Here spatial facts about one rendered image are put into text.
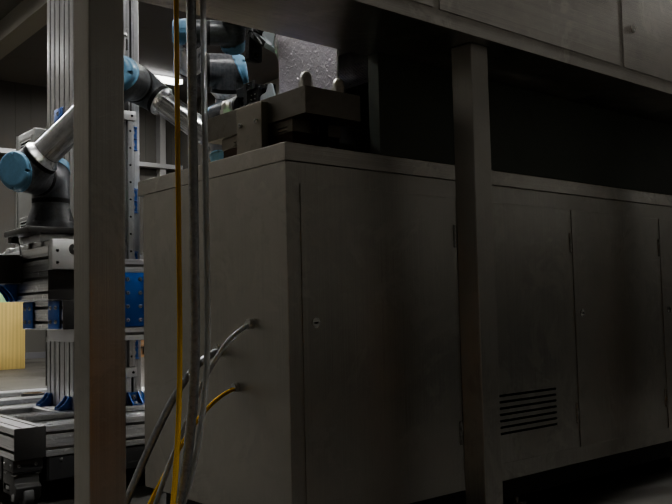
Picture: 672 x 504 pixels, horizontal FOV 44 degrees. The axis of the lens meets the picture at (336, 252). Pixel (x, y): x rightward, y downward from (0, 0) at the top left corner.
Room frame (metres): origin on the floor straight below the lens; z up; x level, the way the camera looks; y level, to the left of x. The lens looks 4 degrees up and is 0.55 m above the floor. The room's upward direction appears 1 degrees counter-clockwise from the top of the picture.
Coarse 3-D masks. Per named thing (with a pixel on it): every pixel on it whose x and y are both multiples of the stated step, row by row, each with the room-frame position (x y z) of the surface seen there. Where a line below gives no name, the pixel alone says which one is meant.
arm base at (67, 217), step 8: (32, 200) 2.62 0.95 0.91; (40, 200) 2.60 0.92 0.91; (48, 200) 2.60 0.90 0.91; (56, 200) 2.61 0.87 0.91; (64, 200) 2.63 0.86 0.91; (32, 208) 2.62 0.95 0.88; (40, 208) 2.60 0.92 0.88; (48, 208) 2.60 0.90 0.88; (56, 208) 2.61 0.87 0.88; (64, 208) 2.63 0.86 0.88; (32, 216) 2.60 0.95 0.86; (40, 216) 2.60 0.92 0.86; (48, 216) 2.59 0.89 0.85; (56, 216) 2.60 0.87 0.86; (64, 216) 2.62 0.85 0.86; (72, 216) 2.67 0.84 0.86; (32, 224) 2.59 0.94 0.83; (40, 224) 2.58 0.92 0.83; (48, 224) 2.59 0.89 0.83; (56, 224) 2.59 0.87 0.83; (64, 224) 2.61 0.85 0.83; (72, 224) 2.64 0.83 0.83
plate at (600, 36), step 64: (256, 0) 1.56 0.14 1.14; (320, 0) 1.57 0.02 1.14; (384, 0) 1.63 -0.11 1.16; (448, 0) 1.75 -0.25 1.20; (512, 0) 1.89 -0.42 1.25; (576, 0) 2.06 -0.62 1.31; (640, 0) 2.26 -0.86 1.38; (448, 64) 2.02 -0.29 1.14; (512, 64) 2.03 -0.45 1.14; (576, 64) 2.06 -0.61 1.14; (640, 64) 2.25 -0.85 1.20
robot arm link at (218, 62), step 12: (216, 60) 2.79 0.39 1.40; (228, 60) 2.80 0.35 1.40; (240, 60) 2.81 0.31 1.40; (216, 72) 2.79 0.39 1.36; (228, 72) 2.80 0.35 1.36; (240, 72) 2.80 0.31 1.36; (216, 84) 2.82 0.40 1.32; (228, 84) 2.81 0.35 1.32; (240, 84) 2.83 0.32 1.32; (216, 96) 2.85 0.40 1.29; (228, 96) 2.83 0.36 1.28
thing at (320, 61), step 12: (312, 48) 2.06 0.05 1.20; (324, 48) 2.02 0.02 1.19; (288, 60) 2.13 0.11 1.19; (300, 60) 2.10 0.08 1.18; (312, 60) 2.06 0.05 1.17; (324, 60) 2.02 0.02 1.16; (336, 60) 1.99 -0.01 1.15; (288, 72) 2.13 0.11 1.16; (300, 72) 2.10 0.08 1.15; (312, 72) 2.06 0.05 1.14; (324, 72) 2.02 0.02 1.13; (336, 72) 1.99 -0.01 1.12; (288, 84) 2.14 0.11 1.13; (324, 84) 2.02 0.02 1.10
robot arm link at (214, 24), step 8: (216, 24) 2.42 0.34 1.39; (224, 24) 2.42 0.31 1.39; (232, 24) 2.40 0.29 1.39; (216, 32) 2.42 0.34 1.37; (224, 32) 2.42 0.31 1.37; (232, 32) 2.42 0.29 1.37; (240, 32) 2.43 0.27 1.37; (216, 40) 2.43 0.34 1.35; (224, 40) 2.43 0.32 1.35; (232, 40) 2.44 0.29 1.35; (240, 40) 2.45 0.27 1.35; (224, 48) 2.46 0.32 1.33; (232, 48) 2.45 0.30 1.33; (240, 48) 2.47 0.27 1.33
